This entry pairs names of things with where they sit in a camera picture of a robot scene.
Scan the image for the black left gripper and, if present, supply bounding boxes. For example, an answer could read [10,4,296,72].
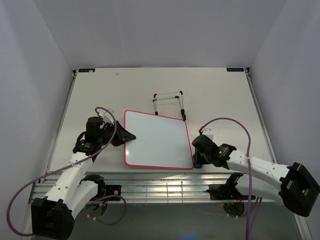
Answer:
[98,120,136,147]

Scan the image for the blue bone-shaped eraser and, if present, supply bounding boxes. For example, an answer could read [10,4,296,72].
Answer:
[193,150,203,169]

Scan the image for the pink-framed whiteboard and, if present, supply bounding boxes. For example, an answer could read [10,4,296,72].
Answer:
[124,110,194,170]

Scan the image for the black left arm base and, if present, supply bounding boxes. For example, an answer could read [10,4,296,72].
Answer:
[83,174,122,201]

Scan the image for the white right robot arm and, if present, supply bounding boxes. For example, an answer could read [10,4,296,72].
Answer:
[192,134,320,217]

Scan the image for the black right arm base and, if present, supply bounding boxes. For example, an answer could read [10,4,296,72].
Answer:
[206,173,249,218]

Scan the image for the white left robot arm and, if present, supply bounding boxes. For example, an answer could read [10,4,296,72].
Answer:
[31,116,136,240]

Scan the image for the black metal whiteboard stand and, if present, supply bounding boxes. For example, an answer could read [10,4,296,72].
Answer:
[152,90,187,121]

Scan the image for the left blue table label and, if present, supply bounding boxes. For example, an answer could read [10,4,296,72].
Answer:
[78,68,96,73]

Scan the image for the blue table label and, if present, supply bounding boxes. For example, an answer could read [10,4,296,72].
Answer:
[226,67,244,72]
[78,68,96,73]

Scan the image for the right blue table label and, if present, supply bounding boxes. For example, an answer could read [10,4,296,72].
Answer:
[226,67,244,72]

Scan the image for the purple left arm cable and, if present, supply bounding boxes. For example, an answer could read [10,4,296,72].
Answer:
[6,107,128,237]

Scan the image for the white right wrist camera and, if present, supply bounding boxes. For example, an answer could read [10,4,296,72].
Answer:
[199,127,214,142]

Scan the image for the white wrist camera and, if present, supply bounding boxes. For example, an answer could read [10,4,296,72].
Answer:
[97,108,115,125]
[199,127,214,142]

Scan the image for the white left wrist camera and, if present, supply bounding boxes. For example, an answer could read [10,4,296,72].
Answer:
[97,108,115,125]

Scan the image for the aluminium table edge rail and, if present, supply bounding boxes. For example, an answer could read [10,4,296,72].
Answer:
[28,172,301,204]

